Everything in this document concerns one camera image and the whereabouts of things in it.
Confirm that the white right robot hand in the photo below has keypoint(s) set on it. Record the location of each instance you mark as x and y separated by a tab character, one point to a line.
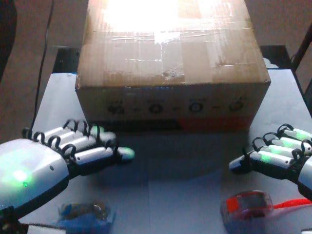
275	156

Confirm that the blue plastic packet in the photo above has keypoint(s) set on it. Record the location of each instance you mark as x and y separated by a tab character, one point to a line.
83	213

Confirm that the black metal frame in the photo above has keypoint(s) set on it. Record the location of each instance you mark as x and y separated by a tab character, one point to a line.
275	54
67	59

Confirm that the black slanted pole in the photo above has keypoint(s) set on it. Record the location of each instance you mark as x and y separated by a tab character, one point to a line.
302	48

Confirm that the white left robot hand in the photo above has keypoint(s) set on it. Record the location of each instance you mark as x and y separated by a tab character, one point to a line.
26	168

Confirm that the black bulky object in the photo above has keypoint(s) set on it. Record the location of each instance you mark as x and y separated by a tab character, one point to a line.
6	36

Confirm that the large brown cardboard box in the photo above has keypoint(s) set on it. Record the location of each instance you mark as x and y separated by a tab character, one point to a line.
170	63

